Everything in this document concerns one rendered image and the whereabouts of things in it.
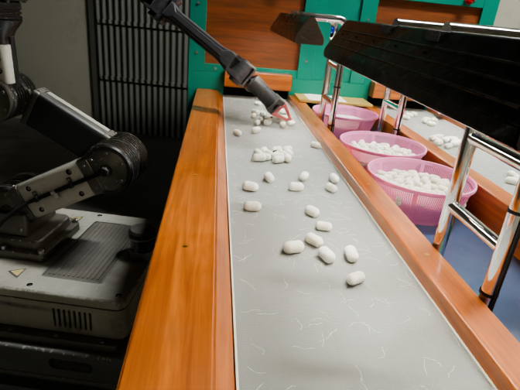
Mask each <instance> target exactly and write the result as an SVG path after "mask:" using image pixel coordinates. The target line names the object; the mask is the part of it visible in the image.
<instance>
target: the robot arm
mask: <svg viewBox="0 0 520 390"><path fill-rule="evenodd" d="M139 1H140V2H141V3H142V4H143V5H145V6H146V7H147V8H148V9H149V11H148V14H149V15H150V16H151V17H152V18H154V20H156V21H157V22H158V23H159V24H160V25H161V26H164V25H165V24H166V23H167V22H168V23H171V24H173V25H174V26H176V27H177V28H179V29H180V30H181V31H182V32H184V33H185V34H186V35H187V36H189V37H190V38H191V39H192V40H193V41H194V42H195V43H197V44H198V45H199V46H200V47H202V48H203V49H204V50H205V51H207V52H208V53H209V54H210V55H211V56H212V57H213V58H214V59H216V60H217V61H218V63H219V64H220V65H221V66H222V68H223V69H224V70H226V71H227V73H228V74H229V75H230V77H229V78H228V79H229V80H230V81H231V82H233V83H234V84H235V85H237V86H240V87H243V86H244V88H245V90H246V91H248V92H252V93H253V95H254V96H256V97H257V98H258V99H259V100H260V102H262V103H263V104H264V106H265V108H266V110H267V112H268V113H269V114H270V115H272V116H274V117H277V118H280V119H282V120H284V121H291V120H292V118H291V115H290V113H289V109H288V108H287V105H286V102H285V101H284V100H283V99H282V98H281V97H280V96H279V95H278V94H277V93H275V92H274V91H273V90H272V89H271V88H270V87H269V86H268V85H267V84H266V83H265V82H264V80H263V79H261V78H260V76H259V75H255V76H252V75H253V74H254V73H255V71H256V70H257V69H256V68H255V67H254V66H252V65H251V64H250V63H249V62H248V61H247V60H246V59H242V58H241V57H240V56H239V55H237V54H236V53H235V52H233V51H232V50H229V49H227V48H225V47H224V46H222V45H221V44H220V43H219V42H218V41H216V40H215V39H214V38H213V37H211V36H210V35H209V34H207V33H206V32H205V31H204V30H202V29H201V28H200V27H199V26H198V25H197V24H196V23H195V22H193V21H192V20H191V19H189V18H188V17H187V16H186V15H184V14H183V13H182V12H181V11H180V10H179V7H180V6H181V4H182V2H181V1H180V0H154V1H153V0H139ZM282 108H285V111H286V114H287V116H288V118H286V117H284V116H281V115H279V114H278V112H279V111H280V110H281V109H282Z"/></svg>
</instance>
